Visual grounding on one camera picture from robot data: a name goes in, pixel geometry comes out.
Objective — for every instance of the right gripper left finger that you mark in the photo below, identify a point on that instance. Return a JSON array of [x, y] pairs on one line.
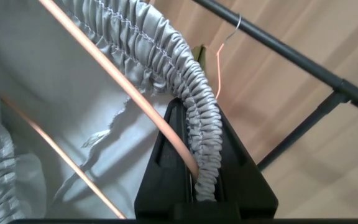
[[160, 186]]

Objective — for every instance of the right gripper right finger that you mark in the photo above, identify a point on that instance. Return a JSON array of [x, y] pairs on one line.
[[247, 186]]

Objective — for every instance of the pink clothes hanger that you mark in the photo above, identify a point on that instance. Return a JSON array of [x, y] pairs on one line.
[[120, 79], [218, 71]]

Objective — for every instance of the pale grey garment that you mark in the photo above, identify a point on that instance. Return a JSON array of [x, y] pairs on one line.
[[57, 77]]

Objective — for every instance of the black clothes rack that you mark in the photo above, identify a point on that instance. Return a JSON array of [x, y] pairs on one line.
[[291, 53]]

